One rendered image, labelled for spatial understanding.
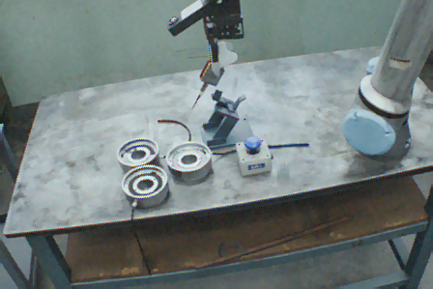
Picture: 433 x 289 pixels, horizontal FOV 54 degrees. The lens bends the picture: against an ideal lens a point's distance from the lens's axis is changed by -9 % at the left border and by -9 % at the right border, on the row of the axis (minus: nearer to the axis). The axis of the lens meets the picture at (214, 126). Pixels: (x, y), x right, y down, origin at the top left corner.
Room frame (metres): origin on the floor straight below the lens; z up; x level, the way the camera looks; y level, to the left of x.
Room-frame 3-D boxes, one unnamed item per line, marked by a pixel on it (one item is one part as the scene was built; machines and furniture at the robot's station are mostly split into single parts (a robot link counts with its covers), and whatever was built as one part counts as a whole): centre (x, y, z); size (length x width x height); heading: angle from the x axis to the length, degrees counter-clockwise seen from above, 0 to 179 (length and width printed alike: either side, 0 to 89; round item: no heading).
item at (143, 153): (0.88, 0.19, 0.82); 0.10 x 0.10 x 0.04
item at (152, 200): (0.77, 0.17, 0.82); 0.10 x 0.10 x 0.04
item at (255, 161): (0.83, -0.09, 0.82); 0.08 x 0.07 x 0.05; 93
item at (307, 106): (1.01, -0.06, 0.79); 1.20 x 0.60 x 0.02; 93
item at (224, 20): (0.96, -0.04, 1.14); 0.09 x 0.08 x 0.12; 94
